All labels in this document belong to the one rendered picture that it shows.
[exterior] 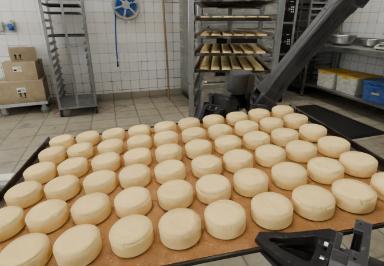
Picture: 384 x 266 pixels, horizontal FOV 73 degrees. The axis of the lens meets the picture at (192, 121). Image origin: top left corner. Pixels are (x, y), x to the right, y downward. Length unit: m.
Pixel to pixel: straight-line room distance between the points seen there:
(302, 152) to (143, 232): 0.28
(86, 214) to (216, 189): 0.17
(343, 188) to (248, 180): 0.12
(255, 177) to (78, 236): 0.24
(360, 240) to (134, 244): 0.22
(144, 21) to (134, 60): 0.64
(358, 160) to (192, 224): 0.27
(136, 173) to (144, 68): 4.12
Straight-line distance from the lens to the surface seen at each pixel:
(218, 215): 0.33
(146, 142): 0.52
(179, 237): 0.31
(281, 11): 1.46
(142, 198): 0.37
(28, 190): 0.47
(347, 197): 0.38
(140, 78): 4.52
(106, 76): 4.49
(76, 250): 0.33
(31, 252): 0.36
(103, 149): 0.53
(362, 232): 0.30
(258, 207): 0.34
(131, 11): 4.31
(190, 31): 1.44
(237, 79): 0.72
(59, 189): 0.45
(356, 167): 0.45
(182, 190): 0.37
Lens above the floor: 1.21
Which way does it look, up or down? 21 degrees down
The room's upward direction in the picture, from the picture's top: straight up
